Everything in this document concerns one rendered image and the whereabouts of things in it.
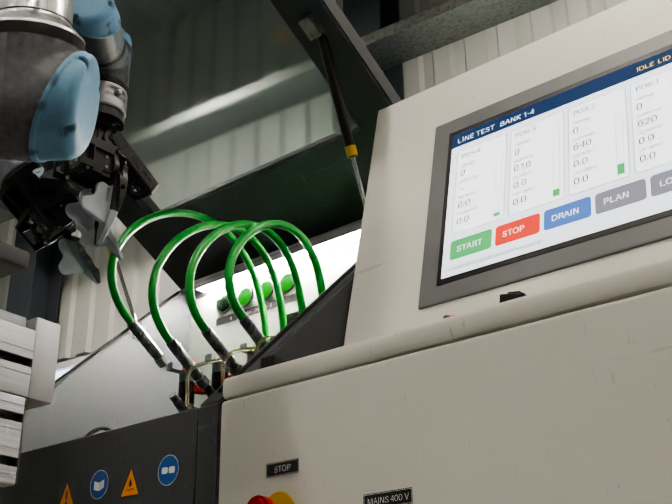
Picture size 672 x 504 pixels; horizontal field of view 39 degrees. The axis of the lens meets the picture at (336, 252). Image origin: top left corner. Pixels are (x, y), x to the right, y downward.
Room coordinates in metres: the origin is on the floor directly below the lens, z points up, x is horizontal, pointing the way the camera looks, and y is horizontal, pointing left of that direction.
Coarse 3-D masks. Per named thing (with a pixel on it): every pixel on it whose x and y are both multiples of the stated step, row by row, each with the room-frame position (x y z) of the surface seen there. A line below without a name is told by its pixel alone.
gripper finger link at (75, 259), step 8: (64, 240) 1.41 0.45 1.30; (72, 240) 1.42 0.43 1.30; (64, 248) 1.42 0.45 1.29; (72, 248) 1.43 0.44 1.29; (80, 248) 1.43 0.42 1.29; (64, 256) 1.42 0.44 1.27; (72, 256) 1.43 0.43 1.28; (80, 256) 1.43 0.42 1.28; (88, 256) 1.44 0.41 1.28; (64, 264) 1.42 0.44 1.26; (72, 264) 1.43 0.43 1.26; (80, 264) 1.44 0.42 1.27; (88, 264) 1.44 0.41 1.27; (64, 272) 1.42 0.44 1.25; (72, 272) 1.43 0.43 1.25; (80, 272) 1.44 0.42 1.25; (88, 272) 1.45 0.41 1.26; (96, 272) 1.45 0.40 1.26; (96, 280) 1.45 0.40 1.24
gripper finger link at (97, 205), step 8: (96, 184) 1.23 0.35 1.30; (104, 184) 1.24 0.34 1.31; (96, 192) 1.23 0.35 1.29; (104, 192) 1.24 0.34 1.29; (88, 200) 1.22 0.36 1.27; (96, 200) 1.23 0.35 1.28; (104, 200) 1.24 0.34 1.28; (88, 208) 1.22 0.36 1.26; (96, 208) 1.23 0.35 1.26; (104, 208) 1.24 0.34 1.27; (96, 216) 1.23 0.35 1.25; (104, 216) 1.24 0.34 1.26; (112, 216) 1.25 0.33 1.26; (104, 224) 1.25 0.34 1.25; (112, 224) 1.26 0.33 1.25; (96, 232) 1.26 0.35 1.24; (104, 232) 1.25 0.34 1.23; (96, 240) 1.26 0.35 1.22
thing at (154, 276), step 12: (192, 228) 1.45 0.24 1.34; (204, 228) 1.47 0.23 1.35; (180, 240) 1.43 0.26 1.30; (252, 240) 1.57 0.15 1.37; (168, 252) 1.41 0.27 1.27; (264, 252) 1.59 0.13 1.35; (156, 264) 1.40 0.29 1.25; (156, 276) 1.39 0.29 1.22; (276, 276) 1.61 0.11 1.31; (156, 288) 1.40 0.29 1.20; (276, 288) 1.62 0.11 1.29; (156, 300) 1.40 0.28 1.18; (276, 300) 1.63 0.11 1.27; (156, 312) 1.40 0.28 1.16; (156, 324) 1.41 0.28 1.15; (168, 336) 1.42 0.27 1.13; (180, 348) 1.44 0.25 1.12; (180, 360) 1.45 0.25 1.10; (192, 360) 1.46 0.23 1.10; (192, 372) 1.46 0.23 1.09; (204, 384) 1.48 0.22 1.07
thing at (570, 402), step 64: (640, 0) 1.12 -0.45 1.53; (512, 64) 1.25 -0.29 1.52; (576, 64) 1.17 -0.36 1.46; (384, 128) 1.40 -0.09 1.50; (384, 192) 1.36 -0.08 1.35; (384, 256) 1.33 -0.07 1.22; (640, 256) 1.05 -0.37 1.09; (384, 320) 1.30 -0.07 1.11; (576, 320) 0.85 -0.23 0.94; (640, 320) 0.81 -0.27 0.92; (320, 384) 1.05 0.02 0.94; (384, 384) 0.99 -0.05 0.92; (448, 384) 0.94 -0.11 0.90; (512, 384) 0.89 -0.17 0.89; (576, 384) 0.85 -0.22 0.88; (640, 384) 0.82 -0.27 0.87; (256, 448) 1.11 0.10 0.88; (320, 448) 1.05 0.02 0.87; (384, 448) 0.99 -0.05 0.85; (448, 448) 0.94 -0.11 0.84; (512, 448) 0.90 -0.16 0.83; (576, 448) 0.86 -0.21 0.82; (640, 448) 0.82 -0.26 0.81
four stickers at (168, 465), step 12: (168, 456) 1.20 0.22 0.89; (108, 468) 1.28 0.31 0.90; (132, 468) 1.24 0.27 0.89; (168, 468) 1.20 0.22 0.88; (72, 480) 1.32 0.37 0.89; (96, 480) 1.29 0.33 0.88; (108, 480) 1.27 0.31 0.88; (132, 480) 1.24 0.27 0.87; (168, 480) 1.20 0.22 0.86; (60, 492) 1.34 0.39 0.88; (72, 492) 1.32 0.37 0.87; (96, 492) 1.29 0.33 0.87; (120, 492) 1.26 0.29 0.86; (132, 492) 1.24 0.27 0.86
